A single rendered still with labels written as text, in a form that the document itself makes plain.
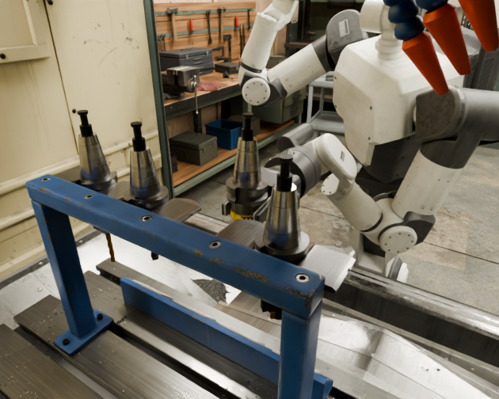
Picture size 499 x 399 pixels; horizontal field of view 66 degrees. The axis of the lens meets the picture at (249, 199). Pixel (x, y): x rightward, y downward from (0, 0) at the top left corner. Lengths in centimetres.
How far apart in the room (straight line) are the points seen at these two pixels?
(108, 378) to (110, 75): 76
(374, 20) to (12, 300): 102
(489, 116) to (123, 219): 63
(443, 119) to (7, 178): 92
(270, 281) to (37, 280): 82
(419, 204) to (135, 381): 63
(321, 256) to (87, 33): 85
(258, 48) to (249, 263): 77
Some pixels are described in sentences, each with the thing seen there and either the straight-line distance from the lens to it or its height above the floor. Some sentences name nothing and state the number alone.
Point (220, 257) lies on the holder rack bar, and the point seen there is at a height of 123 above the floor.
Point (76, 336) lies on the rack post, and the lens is 83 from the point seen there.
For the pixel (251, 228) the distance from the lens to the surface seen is 48.
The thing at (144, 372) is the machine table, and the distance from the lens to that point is 75.
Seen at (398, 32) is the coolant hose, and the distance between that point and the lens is 25.
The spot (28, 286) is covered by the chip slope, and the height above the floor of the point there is 84.
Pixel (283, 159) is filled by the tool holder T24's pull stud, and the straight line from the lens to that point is 39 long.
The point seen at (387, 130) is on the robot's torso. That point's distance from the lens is 87.
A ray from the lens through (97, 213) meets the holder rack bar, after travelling 54.
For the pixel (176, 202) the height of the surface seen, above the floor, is 122.
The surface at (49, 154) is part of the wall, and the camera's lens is 107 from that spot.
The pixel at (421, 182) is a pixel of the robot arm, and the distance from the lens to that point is 83.
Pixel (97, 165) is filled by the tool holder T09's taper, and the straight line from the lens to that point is 62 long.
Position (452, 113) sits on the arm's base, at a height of 130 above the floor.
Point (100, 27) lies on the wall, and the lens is 113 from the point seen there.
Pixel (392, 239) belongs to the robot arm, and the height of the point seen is 102.
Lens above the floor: 147
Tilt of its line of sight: 28 degrees down
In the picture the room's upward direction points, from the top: straight up
